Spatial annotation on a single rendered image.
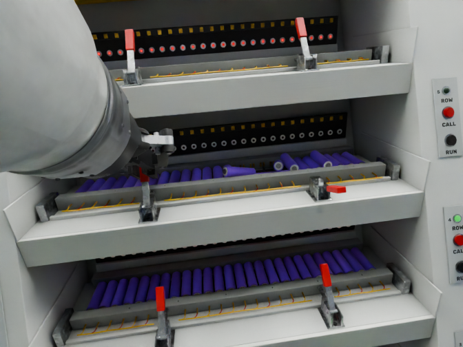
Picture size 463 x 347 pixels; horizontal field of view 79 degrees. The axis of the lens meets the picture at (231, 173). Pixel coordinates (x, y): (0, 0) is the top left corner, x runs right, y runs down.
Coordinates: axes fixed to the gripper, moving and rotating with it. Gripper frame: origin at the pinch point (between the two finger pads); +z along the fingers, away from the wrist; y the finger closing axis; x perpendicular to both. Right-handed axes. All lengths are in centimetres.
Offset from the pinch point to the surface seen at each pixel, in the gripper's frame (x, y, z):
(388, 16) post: 20.9, 42.6, -0.6
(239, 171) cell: -1.5, 15.0, 6.6
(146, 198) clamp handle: -4.7, 0.0, 0.3
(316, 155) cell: 0.2, 30.1, 8.8
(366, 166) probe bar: -3.3, 36.7, 4.4
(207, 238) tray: -11.7, 8.3, 1.1
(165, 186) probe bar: -2.8, 2.1, 5.0
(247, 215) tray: -9.1, 14.6, -0.3
